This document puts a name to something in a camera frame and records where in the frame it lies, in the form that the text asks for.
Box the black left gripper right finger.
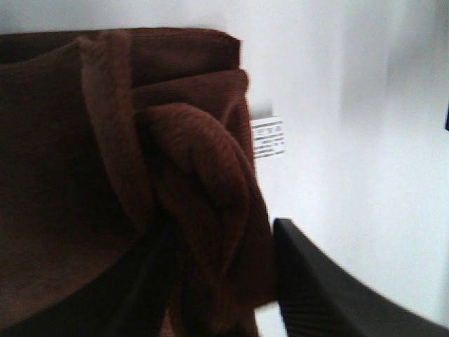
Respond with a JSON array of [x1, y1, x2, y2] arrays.
[[274, 218, 448, 337]]

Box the brown towel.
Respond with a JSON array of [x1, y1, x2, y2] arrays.
[[1, 28, 277, 336]]

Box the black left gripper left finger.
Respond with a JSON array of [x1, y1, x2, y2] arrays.
[[108, 221, 176, 336]]

